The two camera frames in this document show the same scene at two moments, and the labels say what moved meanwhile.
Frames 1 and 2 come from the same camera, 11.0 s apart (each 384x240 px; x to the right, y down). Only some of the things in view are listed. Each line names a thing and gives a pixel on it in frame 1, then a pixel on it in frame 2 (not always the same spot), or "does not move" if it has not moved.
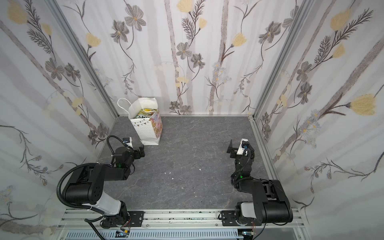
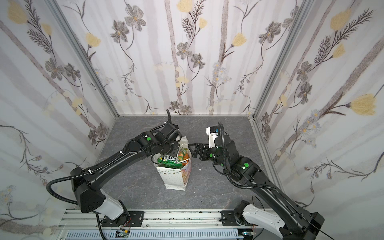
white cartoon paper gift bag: [150, 130] → [176, 179]
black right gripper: [235, 153] → [202, 151]
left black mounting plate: [136, 218] does not move
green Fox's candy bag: [146, 113] → [173, 162]
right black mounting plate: [228, 218] does not move
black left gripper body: [140, 151] → [174, 147]
